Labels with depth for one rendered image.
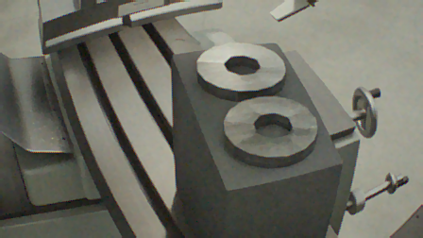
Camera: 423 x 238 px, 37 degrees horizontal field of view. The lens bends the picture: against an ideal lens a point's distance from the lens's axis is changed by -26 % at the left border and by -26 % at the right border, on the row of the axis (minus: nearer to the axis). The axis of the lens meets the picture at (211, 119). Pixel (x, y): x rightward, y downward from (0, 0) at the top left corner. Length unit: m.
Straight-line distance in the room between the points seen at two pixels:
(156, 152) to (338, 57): 1.98
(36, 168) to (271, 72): 0.51
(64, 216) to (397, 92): 1.84
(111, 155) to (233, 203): 0.35
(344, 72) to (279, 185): 2.17
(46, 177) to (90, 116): 0.17
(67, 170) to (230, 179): 0.54
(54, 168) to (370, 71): 1.92
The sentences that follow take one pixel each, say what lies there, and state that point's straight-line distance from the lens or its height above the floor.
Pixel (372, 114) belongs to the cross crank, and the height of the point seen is 0.64.
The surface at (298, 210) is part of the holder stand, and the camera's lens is 0.75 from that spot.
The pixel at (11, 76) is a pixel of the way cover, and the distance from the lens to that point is 1.33.
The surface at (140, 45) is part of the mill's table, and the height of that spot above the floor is 0.91.
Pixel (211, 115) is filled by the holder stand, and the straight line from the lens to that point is 0.78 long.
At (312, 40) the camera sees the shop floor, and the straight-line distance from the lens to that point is 3.04.
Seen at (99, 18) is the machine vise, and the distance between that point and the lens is 1.29.
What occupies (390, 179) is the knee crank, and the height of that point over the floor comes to 0.51.
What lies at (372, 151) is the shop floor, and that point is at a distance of 2.51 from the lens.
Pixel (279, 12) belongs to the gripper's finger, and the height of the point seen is 1.04.
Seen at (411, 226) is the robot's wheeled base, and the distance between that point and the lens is 1.40.
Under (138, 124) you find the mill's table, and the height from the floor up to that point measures 0.91.
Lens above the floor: 1.57
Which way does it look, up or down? 37 degrees down
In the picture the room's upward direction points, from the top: straight up
